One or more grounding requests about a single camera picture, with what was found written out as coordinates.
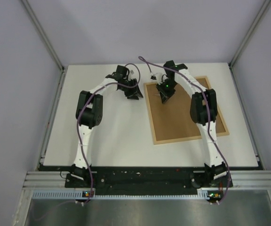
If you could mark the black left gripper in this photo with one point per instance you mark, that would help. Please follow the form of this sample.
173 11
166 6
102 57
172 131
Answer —
132 93

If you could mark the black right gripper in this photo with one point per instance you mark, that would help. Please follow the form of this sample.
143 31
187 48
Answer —
164 95

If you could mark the wooden picture frame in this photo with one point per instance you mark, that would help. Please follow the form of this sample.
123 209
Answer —
170 122

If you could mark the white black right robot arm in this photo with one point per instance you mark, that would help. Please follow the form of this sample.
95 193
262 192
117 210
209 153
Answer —
203 112

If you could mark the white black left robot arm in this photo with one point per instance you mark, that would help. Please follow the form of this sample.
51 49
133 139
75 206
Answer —
89 114

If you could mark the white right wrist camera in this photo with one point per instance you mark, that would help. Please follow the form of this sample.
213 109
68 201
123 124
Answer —
159 77

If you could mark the aluminium right table rail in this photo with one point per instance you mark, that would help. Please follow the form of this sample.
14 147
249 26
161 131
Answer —
247 119

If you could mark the aluminium table rail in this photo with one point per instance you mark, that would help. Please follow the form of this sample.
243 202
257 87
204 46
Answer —
50 121
247 119

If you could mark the aluminium left table rail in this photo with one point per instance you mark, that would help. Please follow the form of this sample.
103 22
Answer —
50 121

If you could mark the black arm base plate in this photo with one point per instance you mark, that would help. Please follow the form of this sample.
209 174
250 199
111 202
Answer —
146 179

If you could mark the white slotted cable duct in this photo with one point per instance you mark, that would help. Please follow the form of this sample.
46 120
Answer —
129 195

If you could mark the aluminium front rail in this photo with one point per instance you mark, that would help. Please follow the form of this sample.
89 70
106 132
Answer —
241 180

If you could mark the aluminium left corner post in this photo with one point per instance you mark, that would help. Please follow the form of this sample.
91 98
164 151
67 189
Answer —
41 33

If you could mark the aluminium corner post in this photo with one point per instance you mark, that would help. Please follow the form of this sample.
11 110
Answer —
252 29
41 33

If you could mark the aluminium right corner post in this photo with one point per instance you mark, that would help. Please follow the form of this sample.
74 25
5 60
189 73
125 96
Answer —
252 29

